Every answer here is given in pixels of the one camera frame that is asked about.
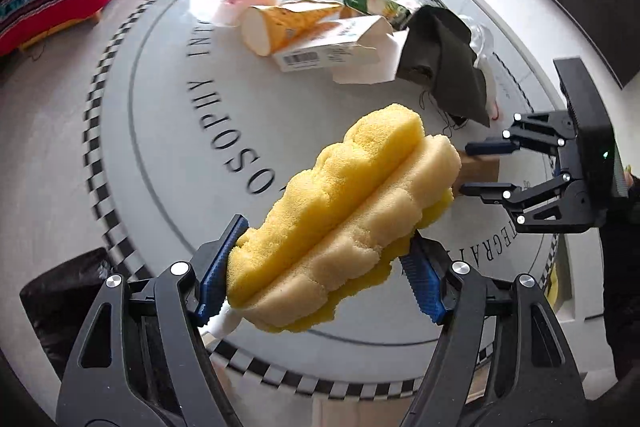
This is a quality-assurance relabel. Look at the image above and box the crumpled white paper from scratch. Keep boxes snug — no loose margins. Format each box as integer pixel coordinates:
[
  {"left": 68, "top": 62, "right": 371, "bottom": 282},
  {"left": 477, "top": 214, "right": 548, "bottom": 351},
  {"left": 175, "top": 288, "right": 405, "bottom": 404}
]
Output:
[{"left": 332, "top": 29, "right": 411, "bottom": 85}]

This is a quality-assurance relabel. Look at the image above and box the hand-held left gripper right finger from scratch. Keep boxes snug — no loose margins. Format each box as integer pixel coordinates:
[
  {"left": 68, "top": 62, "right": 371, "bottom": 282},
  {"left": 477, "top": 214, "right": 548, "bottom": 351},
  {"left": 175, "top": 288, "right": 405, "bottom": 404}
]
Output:
[{"left": 400, "top": 234, "right": 587, "bottom": 427}]

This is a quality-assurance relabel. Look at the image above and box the person's right hand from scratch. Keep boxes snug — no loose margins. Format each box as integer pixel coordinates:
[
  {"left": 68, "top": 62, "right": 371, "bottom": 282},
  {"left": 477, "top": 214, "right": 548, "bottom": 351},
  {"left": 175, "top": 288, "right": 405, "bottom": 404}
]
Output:
[{"left": 621, "top": 162, "right": 640, "bottom": 198}]

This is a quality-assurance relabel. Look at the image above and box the orange cone wrapper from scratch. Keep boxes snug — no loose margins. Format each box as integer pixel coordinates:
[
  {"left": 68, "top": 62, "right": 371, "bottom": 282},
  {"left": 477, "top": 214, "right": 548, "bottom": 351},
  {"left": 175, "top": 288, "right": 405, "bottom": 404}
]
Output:
[{"left": 241, "top": 0, "right": 351, "bottom": 56}]

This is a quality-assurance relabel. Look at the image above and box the green snack packet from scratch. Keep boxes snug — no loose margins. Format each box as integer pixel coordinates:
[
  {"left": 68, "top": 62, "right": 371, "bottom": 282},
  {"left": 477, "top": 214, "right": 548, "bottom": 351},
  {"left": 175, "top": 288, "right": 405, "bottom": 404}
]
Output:
[{"left": 337, "top": 0, "right": 423, "bottom": 30}]

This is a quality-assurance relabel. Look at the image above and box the dark grey cloth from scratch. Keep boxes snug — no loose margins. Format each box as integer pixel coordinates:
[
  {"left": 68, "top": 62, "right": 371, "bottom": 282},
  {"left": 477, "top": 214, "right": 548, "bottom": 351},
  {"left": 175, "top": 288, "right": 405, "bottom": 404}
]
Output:
[{"left": 395, "top": 5, "right": 491, "bottom": 128}]

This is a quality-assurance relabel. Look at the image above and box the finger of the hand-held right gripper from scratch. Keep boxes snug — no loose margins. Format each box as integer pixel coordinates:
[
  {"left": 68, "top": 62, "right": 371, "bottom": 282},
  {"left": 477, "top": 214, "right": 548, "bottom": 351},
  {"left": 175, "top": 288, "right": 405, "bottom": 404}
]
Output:
[
  {"left": 465, "top": 109, "right": 581, "bottom": 158},
  {"left": 458, "top": 171, "right": 593, "bottom": 235}
]

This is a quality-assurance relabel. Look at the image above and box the black trash bag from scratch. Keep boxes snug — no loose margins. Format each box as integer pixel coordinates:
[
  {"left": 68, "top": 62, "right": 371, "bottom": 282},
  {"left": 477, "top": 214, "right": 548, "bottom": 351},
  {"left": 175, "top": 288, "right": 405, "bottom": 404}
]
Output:
[{"left": 19, "top": 247, "right": 131, "bottom": 365}]

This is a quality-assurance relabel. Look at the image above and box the yellow sponge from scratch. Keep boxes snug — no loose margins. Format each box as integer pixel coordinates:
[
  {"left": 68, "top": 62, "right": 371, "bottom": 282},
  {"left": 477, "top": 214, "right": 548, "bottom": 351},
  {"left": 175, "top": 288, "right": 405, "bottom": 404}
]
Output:
[{"left": 225, "top": 104, "right": 462, "bottom": 334}]

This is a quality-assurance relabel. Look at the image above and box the brown cardboard piece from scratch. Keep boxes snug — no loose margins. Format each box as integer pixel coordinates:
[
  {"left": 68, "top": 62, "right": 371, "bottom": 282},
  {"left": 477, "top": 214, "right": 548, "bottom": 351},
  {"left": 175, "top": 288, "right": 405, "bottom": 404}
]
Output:
[{"left": 452, "top": 152, "right": 502, "bottom": 188}]

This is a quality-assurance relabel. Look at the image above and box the white carton with barcode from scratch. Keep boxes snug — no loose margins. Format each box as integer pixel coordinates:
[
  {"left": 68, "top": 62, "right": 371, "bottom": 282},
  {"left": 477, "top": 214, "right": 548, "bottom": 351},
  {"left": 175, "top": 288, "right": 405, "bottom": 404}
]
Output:
[{"left": 272, "top": 16, "right": 396, "bottom": 72}]

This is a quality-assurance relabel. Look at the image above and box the clear plastic wrapper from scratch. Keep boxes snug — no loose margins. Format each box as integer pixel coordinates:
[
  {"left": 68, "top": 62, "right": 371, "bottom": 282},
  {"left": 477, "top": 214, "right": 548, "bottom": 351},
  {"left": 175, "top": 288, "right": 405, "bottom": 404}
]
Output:
[{"left": 460, "top": 14, "right": 503, "bottom": 120}]

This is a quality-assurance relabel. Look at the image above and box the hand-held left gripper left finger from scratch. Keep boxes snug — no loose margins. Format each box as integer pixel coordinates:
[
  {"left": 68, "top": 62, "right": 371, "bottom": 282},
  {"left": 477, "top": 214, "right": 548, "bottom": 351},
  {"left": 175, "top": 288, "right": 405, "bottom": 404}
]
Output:
[{"left": 56, "top": 214, "right": 251, "bottom": 427}]

